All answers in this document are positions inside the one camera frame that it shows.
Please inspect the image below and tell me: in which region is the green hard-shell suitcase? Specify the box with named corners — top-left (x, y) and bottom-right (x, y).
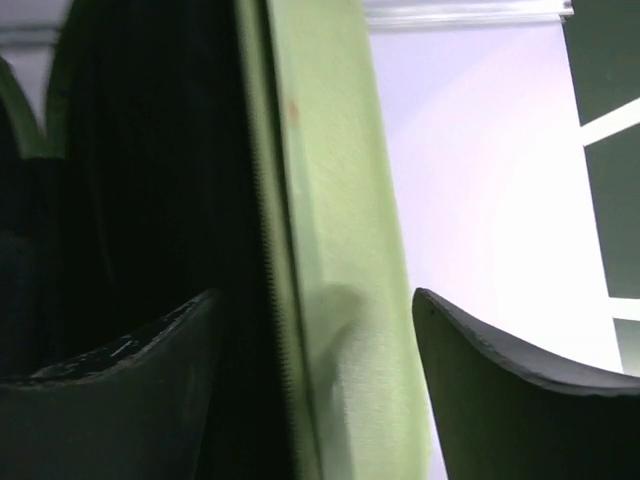
top-left (1, 1), bottom-right (431, 479)

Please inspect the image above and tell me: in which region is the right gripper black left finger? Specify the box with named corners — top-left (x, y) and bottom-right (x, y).
top-left (1, 290), bottom-right (218, 479)

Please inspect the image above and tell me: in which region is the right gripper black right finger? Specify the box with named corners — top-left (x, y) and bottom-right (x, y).
top-left (412, 288), bottom-right (639, 480)

